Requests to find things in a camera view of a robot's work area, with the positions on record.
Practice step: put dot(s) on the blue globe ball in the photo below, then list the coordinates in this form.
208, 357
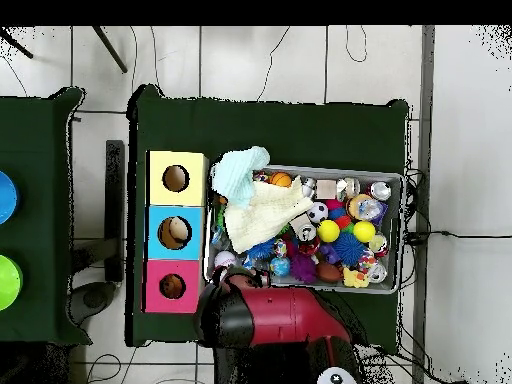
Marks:
280, 266

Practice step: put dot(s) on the cream yellow cloth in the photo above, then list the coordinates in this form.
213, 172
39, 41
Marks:
256, 220

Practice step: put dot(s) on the yellow plush duck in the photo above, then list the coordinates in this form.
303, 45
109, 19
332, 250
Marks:
355, 278

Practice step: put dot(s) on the large yellow ball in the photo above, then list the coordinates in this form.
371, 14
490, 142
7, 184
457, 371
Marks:
328, 231

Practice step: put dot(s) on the brown plush teddy bear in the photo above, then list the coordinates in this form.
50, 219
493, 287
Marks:
172, 286

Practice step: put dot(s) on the dark green side table cloth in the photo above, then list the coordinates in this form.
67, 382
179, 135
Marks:
36, 140

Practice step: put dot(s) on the plain wooden block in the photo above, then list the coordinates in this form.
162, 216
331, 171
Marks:
326, 188

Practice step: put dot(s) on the orange toy basketball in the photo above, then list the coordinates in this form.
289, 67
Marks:
280, 179

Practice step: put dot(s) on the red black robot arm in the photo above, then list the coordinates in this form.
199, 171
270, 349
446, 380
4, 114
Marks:
280, 316

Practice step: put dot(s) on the blue bowl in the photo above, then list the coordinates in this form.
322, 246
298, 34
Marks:
7, 198

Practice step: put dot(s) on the small yellow ball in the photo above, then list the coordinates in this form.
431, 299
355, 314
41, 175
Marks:
364, 232

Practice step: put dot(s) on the mint green cloth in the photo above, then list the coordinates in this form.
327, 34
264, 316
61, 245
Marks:
236, 176

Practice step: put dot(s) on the black white soccer ball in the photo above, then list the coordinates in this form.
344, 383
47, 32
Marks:
318, 212

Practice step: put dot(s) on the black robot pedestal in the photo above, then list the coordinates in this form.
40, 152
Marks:
276, 370

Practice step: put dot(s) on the white baseball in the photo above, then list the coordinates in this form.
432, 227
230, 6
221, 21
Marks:
224, 258

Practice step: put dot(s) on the black tripod leg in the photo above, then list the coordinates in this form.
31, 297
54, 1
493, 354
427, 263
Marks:
18, 46
110, 49

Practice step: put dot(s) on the bright green bowl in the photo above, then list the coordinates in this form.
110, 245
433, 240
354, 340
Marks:
8, 282

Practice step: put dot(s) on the shallow clear mesh bin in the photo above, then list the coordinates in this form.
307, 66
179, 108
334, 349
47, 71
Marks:
394, 208

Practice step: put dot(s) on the wooden box with three holes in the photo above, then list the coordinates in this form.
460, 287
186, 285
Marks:
176, 196

